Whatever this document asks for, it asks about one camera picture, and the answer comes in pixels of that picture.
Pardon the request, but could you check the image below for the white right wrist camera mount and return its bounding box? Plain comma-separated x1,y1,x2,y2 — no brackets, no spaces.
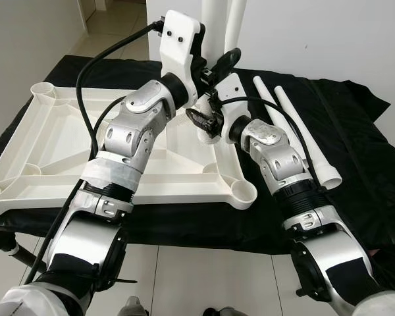
214,72,246,143

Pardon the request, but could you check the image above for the grey robot right foot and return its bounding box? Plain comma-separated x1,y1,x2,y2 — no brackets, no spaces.
203,305,242,316

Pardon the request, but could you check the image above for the white plastic table top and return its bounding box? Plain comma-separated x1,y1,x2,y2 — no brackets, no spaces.
0,82,259,222

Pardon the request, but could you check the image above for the black cloth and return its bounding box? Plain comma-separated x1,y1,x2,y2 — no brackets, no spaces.
0,55,395,297

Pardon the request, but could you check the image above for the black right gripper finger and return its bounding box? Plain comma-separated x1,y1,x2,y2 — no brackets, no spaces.
186,108,215,138

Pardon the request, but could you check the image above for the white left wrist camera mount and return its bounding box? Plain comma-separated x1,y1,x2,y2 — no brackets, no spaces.
157,9,205,84

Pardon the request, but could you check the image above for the black metal stand leg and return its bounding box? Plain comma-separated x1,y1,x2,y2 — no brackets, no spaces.
0,233,48,275

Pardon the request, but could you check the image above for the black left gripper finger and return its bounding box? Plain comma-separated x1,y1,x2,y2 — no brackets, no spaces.
213,47,242,74

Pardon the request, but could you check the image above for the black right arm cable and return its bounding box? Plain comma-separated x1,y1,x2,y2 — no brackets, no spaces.
217,96,317,186

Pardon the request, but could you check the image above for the grey robot foot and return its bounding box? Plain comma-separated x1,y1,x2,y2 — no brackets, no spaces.
203,305,242,316
118,296,149,316

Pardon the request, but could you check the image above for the grey robot left foot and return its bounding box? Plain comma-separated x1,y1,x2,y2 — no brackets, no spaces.
118,296,149,316

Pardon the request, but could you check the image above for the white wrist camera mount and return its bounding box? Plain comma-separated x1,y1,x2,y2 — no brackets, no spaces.
157,9,205,84
214,72,246,143

